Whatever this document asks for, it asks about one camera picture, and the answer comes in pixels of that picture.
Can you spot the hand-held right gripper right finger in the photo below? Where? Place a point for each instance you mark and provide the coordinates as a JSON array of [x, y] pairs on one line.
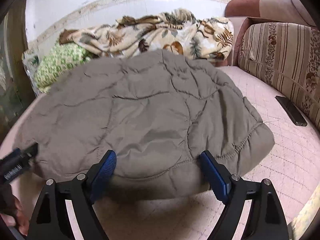
[[215, 175]]

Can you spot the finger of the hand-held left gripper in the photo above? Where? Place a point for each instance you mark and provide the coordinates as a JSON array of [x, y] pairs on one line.
[[32, 151]]

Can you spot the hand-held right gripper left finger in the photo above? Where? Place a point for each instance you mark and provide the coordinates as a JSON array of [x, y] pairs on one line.
[[105, 167]]

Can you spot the grey padded jacket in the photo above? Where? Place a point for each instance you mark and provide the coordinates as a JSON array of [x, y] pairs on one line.
[[150, 105]]

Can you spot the person's left hand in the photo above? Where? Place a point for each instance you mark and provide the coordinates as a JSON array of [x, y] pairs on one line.
[[22, 220]]

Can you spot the floral patterned cloth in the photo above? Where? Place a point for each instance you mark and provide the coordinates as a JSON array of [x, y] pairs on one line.
[[31, 61]]

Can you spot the green checkered pillow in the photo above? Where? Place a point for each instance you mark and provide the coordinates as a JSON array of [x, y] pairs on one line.
[[60, 65]]

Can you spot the yellow floral cloth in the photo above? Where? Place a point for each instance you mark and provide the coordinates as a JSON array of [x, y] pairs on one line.
[[305, 212]]

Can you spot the wooden door with glass panel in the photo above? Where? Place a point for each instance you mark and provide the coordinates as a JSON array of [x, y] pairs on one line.
[[15, 55]]

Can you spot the black smartphone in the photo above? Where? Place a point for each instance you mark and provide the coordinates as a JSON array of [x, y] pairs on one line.
[[291, 110]]

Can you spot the striped floral sofa cushion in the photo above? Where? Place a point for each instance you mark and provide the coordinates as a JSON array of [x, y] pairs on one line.
[[282, 55]]

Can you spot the leaf print fleece blanket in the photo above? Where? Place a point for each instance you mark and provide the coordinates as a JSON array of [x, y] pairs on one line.
[[150, 35]]

